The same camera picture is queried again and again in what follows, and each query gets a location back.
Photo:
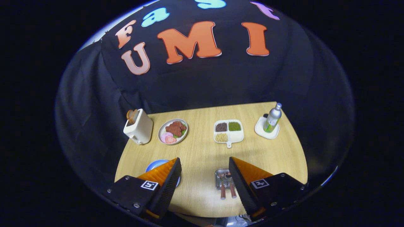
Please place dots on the toasted bread slice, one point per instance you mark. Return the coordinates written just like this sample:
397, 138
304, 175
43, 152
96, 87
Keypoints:
131, 116

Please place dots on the pile of dark beans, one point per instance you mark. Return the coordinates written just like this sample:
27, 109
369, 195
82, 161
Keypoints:
221, 126

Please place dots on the white oval food plate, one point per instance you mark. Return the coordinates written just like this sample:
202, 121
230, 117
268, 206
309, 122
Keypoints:
162, 130

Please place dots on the blue round plate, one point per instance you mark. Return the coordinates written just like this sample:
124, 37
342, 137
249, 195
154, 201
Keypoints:
154, 165

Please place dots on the silver bottle green label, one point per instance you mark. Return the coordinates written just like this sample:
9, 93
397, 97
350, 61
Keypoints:
273, 119

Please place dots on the pile of green beans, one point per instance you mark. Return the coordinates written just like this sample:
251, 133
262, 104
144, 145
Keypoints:
234, 126

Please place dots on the white divided dish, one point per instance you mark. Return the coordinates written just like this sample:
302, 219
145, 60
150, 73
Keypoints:
236, 136

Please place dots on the brown meat steak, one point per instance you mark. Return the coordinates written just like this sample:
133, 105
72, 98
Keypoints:
175, 128

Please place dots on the pile of yellow beans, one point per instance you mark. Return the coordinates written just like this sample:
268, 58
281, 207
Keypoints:
221, 137

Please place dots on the green lettuce leaf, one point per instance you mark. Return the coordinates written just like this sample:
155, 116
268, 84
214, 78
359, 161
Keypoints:
183, 128

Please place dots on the pink ham slices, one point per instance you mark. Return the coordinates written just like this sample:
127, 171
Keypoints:
167, 137

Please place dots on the white toaster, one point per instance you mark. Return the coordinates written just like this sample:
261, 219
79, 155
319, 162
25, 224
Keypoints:
142, 127

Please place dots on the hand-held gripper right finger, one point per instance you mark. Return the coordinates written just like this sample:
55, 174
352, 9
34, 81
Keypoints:
241, 186

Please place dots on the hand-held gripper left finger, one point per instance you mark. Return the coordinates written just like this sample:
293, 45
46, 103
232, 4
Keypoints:
169, 189

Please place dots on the white square tray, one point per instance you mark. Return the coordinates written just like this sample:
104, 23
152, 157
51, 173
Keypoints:
260, 129

